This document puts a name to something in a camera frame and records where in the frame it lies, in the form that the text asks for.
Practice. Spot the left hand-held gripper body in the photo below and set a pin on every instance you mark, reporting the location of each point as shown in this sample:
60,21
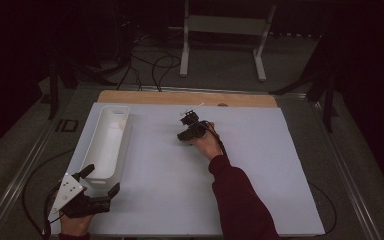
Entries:
67,189

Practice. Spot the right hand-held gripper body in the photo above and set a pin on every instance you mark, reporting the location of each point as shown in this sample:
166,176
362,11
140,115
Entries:
200,129

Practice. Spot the white plastic bin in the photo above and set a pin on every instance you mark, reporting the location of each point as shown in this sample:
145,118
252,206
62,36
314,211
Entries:
108,146

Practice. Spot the person's right hand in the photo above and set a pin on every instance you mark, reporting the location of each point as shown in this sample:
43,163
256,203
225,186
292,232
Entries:
210,146

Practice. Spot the person's left hand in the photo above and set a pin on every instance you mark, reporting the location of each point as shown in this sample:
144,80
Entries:
76,226

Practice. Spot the white table mat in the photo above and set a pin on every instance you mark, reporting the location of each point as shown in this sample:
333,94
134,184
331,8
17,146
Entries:
160,196

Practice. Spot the black floor stand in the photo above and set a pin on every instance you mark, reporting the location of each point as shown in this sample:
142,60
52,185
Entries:
53,96
328,106

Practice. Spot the white metal stand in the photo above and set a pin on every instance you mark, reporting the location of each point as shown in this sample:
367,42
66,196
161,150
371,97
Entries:
226,25

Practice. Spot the black rectangular floor bracket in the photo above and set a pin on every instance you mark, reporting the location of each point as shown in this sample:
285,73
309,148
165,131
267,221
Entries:
66,125

